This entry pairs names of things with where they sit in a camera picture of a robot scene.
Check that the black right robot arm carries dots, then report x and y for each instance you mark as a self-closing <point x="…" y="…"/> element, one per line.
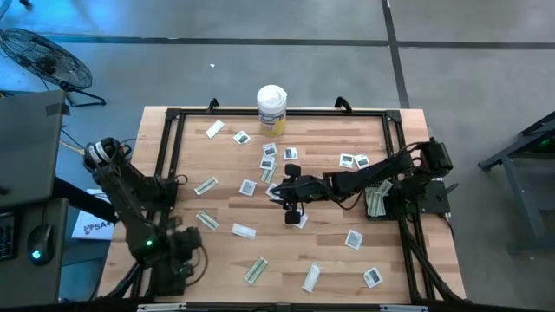
<point x="377" y="171"/>

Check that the yellow Lysol wipes canister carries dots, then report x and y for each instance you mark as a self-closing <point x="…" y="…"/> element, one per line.
<point x="272" y="112"/>

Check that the black floor fan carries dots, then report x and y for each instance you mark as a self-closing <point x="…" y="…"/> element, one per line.
<point x="43" y="60"/>

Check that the white printed paper sheet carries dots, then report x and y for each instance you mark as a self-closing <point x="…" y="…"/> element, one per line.
<point x="93" y="227"/>

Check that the black computer mouse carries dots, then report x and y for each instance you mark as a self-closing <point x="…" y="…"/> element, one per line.
<point x="41" y="242"/>

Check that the black metal bar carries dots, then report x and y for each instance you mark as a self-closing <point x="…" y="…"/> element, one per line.
<point x="82" y="199"/>

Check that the grey desk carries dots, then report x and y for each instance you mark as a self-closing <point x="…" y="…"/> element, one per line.
<point x="47" y="281"/>

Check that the silver metal bracket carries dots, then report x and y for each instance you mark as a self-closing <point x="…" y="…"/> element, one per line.
<point x="403" y="308"/>
<point x="161" y="307"/>

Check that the white oblong packet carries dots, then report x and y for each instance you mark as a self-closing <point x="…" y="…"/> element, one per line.
<point x="214" y="129"/>
<point x="243" y="231"/>
<point x="311" y="278"/>

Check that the black keyboard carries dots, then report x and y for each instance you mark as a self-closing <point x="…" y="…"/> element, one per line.
<point x="6" y="238"/>

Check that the grey metal cart frame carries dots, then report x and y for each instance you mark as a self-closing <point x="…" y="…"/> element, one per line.
<point x="511" y="203"/>

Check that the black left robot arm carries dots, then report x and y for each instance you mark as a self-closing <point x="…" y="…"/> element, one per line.
<point x="126" y="199"/>

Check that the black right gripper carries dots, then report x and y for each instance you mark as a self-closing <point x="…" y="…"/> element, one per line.
<point x="308" y="190"/>

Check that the grey monitor back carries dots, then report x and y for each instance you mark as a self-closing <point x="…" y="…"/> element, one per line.
<point x="26" y="147"/>

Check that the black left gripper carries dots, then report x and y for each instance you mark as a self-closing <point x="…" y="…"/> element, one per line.
<point x="184" y="249"/>

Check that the black plastic mesh basket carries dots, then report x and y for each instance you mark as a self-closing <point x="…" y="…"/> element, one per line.
<point x="167" y="289"/>
<point x="392" y="210"/>

